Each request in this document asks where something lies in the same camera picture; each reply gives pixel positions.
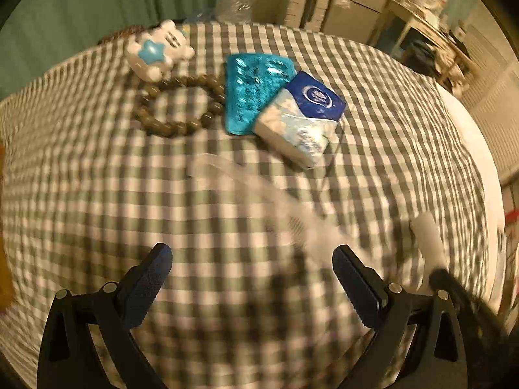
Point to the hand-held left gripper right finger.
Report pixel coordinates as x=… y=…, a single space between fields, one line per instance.
x=359 y=287

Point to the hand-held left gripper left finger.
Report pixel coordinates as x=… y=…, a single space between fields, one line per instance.
x=146 y=287

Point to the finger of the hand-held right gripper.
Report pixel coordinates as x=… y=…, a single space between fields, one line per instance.
x=458 y=295

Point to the white plastic cylinder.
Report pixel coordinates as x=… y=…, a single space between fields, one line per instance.
x=427 y=239

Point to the clear plastic wrapper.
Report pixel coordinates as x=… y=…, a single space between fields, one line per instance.
x=284 y=202

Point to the white bed mattress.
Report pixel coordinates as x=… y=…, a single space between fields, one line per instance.
x=482 y=170

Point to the blue and white tissue packet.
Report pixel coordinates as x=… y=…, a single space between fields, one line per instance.
x=302 y=117

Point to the white louvred wardrobe doors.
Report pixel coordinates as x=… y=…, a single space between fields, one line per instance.
x=494 y=81

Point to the teal blister pack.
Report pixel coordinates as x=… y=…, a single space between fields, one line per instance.
x=247 y=93

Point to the wooden chair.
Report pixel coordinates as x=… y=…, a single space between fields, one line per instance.
x=456 y=71

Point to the white toy with blue star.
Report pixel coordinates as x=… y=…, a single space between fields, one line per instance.
x=156 y=50

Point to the brown patterned bag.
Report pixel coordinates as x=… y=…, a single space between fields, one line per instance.
x=121 y=35

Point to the white dressing desk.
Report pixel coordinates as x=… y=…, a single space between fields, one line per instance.
x=421 y=22

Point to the crushed blue water bottle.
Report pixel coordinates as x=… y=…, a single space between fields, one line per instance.
x=200 y=17

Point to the grey mini fridge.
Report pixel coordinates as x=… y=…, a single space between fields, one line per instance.
x=357 y=4

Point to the wide green curtain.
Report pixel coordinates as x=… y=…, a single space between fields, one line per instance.
x=101 y=4

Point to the large clear water bottle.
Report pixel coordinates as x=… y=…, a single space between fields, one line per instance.
x=234 y=6

